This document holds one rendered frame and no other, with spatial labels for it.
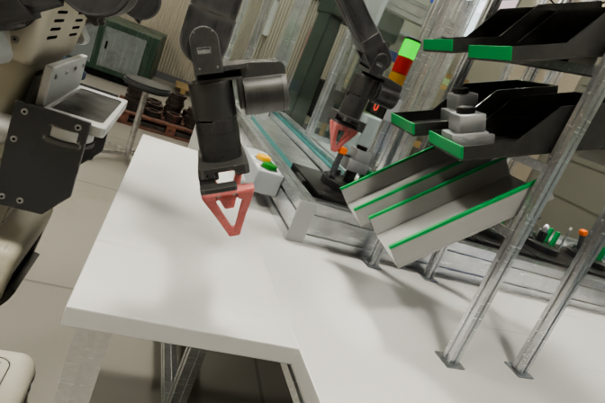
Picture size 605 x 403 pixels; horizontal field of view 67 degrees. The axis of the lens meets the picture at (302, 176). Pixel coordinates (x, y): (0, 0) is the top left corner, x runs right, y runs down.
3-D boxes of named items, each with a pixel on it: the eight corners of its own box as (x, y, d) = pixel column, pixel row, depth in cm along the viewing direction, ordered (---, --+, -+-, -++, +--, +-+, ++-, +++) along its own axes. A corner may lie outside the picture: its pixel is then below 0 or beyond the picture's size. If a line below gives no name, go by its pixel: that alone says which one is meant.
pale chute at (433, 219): (398, 269, 74) (389, 246, 73) (375, 236, 87) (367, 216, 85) (555, 199, 74) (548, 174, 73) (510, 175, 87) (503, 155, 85)
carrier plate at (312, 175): (316, 201, 107) (320, 193, 107) (290, 168, 129) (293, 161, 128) (398, 224, 116) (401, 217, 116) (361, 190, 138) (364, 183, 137)
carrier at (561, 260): (534, 262, 135) (555, 226, 132) (483, 227, 157) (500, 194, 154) (587, 277, 144) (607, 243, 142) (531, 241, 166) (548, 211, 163)
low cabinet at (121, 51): (154, 77, 815) (167, 34, 797) (143, 94, 646) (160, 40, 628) (32, 34, 751) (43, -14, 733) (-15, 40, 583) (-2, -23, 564)
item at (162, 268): (59, 325, 56) (66, 306, 56) (139, 142, 139) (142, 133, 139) (493, 399, 78) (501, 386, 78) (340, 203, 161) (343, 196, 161)
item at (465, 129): (451, 152, 75) (453, 110, 73) (440, 146, 79) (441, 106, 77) (500, 147, 75) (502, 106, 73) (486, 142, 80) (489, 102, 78)
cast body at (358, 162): (345, 169, 118) (356, 144, 116) (338, 164, 122) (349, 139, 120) (372, 177, 121) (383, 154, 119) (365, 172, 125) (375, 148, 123)
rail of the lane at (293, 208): (284, 238, 102) (302, 196, 100) (230, 136, 182) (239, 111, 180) (306, 244, 105) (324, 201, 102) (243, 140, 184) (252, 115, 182)
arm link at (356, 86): (353, 67, 114) (362, 69, 109) (375, 76, 116) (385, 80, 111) (342, 93, 115) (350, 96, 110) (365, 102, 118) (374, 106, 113)
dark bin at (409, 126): (412, 136, 84) (413, 96, 82) (391, 123, 96) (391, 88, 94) (554, 124, 87) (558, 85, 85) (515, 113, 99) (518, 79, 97)
